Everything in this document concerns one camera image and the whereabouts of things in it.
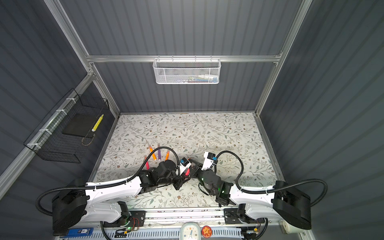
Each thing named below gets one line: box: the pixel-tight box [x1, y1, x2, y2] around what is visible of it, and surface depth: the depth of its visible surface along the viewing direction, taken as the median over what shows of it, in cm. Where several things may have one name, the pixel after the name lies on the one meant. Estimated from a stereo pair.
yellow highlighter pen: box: [91, 114, 104, 132], surface depth 78 cm
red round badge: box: [201, 225, 213, 239], surface depth 71 cm
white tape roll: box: [279, 220, 297, 234], surface depth 68 cm
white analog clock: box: [180, 221, 202, 240], surface depth 69 cm
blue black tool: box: [60, 227, 94, 238], surface depth 69 cm
